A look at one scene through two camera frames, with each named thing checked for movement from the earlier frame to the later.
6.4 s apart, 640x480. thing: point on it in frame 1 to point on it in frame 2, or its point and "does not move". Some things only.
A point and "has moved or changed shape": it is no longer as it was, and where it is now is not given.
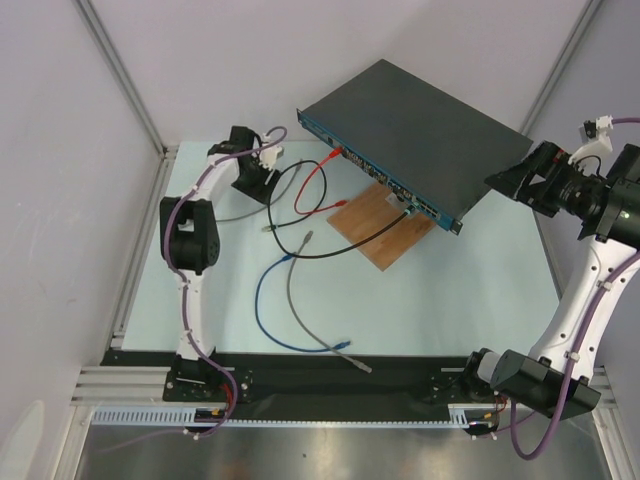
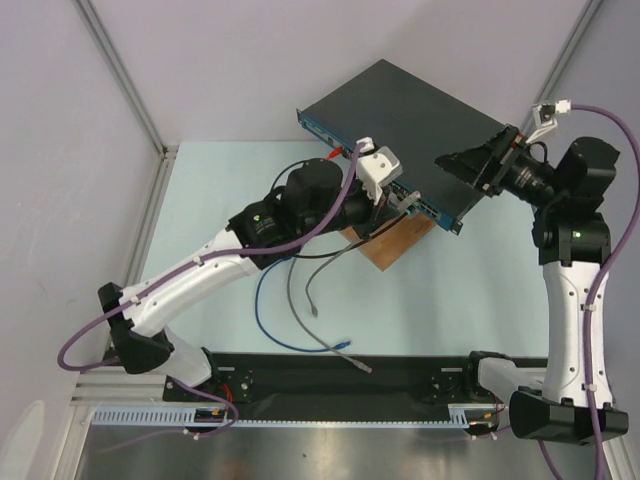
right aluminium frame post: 568,46 does not move
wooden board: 373,209 does not move
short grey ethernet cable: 271,204 has moved or changed shape
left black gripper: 261,192 to 374,214
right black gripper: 528,176 to 492,163
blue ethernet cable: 335,347 does not move
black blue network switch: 426,146 does not move
